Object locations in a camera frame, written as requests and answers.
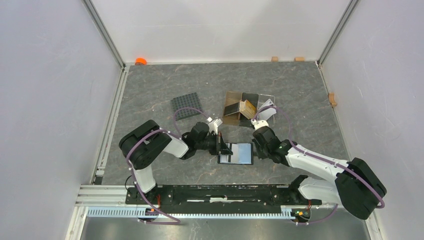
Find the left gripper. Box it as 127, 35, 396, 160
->
195, 131, 233, 155

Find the black card holder wallet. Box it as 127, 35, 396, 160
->
224, 142, 254, 165

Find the amber and black organizer box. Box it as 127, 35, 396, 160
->
221, 91, 259, 128

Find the orange card stack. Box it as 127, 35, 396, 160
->
239, 99, 257, 120

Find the black credit card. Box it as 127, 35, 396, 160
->
223, 102, 240, 116

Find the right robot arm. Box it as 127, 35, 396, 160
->
252, 126, 387, 220

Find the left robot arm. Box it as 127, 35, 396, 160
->
118, 118, 233, 204

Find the dark grey stud baseplate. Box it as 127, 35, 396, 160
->
170, 92, 204, 121

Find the curved wooden piece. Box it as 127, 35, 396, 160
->
328, 92, 338, 108

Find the orange round cap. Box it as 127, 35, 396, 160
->
134, 57, 147, 66

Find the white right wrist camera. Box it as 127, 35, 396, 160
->
251, 119, 269, 130

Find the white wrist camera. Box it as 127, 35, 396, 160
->
251, 119, 269, 130
207, 117, 223, 134

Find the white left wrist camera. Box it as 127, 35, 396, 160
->
207, 117, 223, 134

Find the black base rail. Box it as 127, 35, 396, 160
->
145, 184, 322, 214

